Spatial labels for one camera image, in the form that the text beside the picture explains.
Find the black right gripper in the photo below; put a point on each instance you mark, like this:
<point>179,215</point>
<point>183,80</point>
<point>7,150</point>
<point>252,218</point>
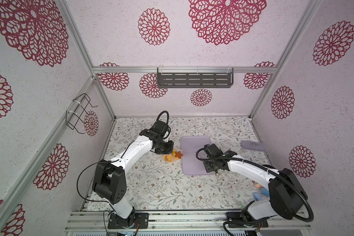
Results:
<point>211,166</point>

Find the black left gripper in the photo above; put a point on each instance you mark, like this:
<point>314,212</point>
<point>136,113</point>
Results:
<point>169,150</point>

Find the clear resealable bag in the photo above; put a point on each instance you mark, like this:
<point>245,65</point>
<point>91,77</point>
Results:
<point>174,156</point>

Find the star chocolate cookie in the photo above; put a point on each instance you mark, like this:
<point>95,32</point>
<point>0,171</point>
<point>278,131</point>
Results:
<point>178,154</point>

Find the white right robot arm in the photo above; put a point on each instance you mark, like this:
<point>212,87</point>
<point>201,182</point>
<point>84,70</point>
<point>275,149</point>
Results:
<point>286,199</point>

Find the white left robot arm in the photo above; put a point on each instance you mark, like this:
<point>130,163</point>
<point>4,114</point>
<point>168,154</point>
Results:
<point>109,180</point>

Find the lavender plastic tray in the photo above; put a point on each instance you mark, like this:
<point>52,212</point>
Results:
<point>191,166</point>

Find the grey fabric glasses case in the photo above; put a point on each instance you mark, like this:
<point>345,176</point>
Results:
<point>252,145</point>

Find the grey slotted wall shelf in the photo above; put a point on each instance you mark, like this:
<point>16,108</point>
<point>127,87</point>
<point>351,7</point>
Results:
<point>196,80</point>

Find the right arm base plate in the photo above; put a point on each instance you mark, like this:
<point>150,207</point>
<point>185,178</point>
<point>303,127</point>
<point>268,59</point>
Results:
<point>238,219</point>

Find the black wire wall rack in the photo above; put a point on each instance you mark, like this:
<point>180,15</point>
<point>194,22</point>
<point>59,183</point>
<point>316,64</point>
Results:
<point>82,119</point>

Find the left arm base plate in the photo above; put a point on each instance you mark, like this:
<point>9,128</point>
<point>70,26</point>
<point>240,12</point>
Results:
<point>136,220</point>

